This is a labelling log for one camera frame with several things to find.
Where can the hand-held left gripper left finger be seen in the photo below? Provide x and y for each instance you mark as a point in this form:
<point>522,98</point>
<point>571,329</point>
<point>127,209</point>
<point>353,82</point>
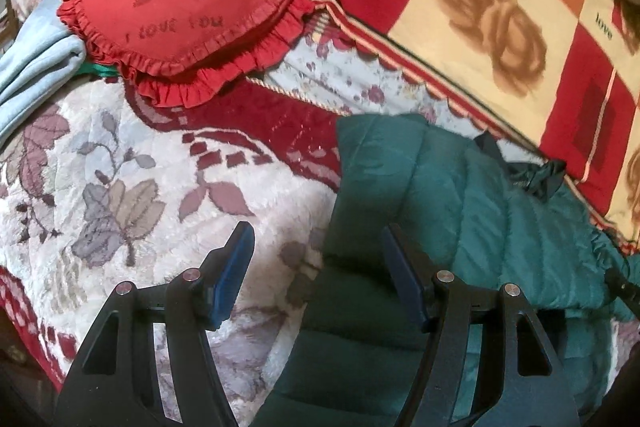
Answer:
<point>231,272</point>

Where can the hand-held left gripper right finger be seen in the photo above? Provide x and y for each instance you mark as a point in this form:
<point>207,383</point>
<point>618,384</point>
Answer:
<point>404,272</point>

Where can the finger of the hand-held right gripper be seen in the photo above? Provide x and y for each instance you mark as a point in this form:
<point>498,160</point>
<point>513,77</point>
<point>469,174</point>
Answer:
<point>622,289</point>

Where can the teal quilted puffer jacket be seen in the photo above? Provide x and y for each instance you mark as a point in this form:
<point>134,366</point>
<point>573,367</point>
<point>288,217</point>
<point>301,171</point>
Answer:
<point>440,207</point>

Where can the white red leaf-pattern plush blanket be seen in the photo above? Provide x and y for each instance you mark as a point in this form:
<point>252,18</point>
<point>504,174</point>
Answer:
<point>125,187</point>

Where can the pale floral bedsheet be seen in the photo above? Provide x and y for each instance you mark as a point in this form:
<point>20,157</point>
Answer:
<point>350,77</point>

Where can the green cloth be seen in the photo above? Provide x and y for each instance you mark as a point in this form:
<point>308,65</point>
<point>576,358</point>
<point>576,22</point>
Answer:
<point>100,69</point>

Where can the red cream rose-print quilt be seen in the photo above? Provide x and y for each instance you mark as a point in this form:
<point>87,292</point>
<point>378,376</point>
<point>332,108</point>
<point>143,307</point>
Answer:
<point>500,7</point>

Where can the light blue cloth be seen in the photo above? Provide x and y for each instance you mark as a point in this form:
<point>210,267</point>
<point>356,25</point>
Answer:
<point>35,57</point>

